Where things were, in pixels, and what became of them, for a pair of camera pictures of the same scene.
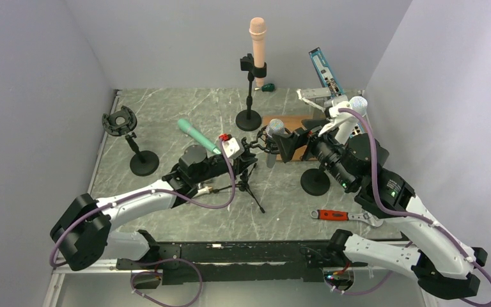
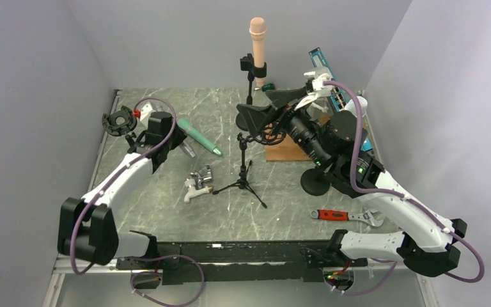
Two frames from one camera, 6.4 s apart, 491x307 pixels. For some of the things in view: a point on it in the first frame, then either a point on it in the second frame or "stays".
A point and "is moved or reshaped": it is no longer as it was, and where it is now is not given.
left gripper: [242, 162] → [180, 137]
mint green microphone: [186, 127] stays
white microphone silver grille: [358, 103] stays
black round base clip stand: [250, 119] stays
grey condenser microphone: [275, 126] is moved or reshaped
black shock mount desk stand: [120, 122] stays
